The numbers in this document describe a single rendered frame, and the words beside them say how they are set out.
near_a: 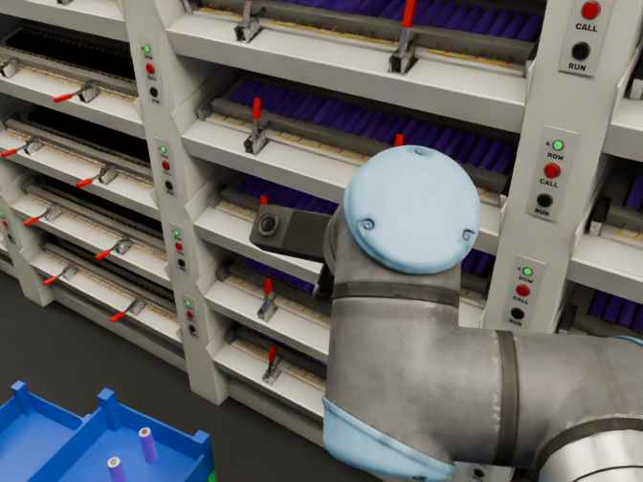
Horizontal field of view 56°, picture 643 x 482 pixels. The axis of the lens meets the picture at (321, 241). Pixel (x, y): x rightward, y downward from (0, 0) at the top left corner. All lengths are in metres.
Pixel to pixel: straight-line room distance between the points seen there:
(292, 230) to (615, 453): 0.36
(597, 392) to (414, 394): 0.11
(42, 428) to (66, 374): 0.47
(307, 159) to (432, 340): 0.66
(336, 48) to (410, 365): 0.62
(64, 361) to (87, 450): 0.79
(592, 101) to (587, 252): 0.21
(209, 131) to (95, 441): 0.56
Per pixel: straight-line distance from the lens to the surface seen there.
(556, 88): 0.78
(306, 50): 0.94
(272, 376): 1.39
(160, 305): 1.61
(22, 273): 2.03
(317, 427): 1.48
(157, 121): 1.19
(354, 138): 1.01
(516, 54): 0.85
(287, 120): 1.07
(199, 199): 1.24
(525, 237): 0.86
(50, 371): 1.82
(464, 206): 0.41
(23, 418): 1.38
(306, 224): 0.60
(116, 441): 1.07
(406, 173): 0.41
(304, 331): 1.24
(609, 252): 0.88
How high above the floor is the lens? 1.21
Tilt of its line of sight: 34 degrees down
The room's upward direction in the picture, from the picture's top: straight up
